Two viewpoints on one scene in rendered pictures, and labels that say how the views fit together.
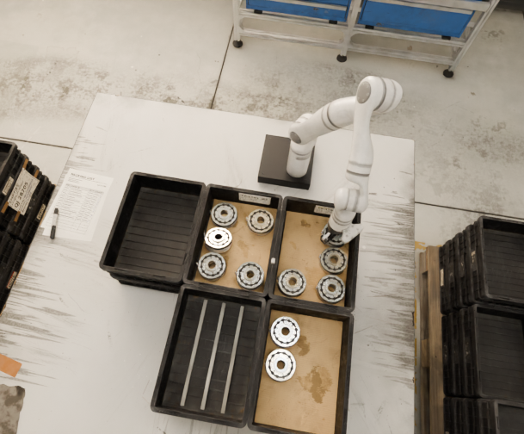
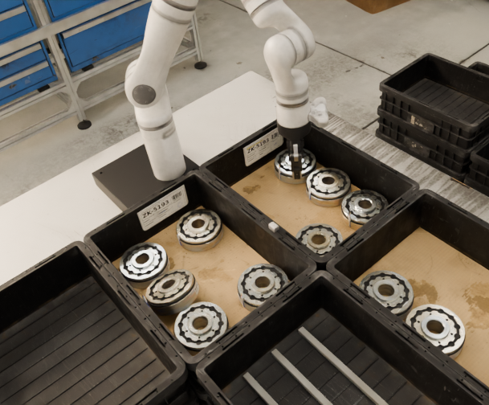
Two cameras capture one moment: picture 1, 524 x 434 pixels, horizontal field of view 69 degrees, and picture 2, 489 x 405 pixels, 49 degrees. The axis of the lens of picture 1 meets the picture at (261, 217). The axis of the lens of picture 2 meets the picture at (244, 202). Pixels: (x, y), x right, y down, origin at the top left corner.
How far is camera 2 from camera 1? 0.69 m
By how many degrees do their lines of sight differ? 30
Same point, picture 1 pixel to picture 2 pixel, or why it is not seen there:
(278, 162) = (140, 182)
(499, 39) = (210, 18)
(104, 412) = not seen: outside the picture
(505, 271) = (452, 111)
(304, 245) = (279, 206)
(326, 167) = (198, 151)
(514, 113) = not seen: hidden behind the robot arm
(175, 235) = (100, 353)
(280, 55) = (9, 171)
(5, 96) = not seen: outside the picture
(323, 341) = (432, 263)
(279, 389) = (471, 362)
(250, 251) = (227, 268)
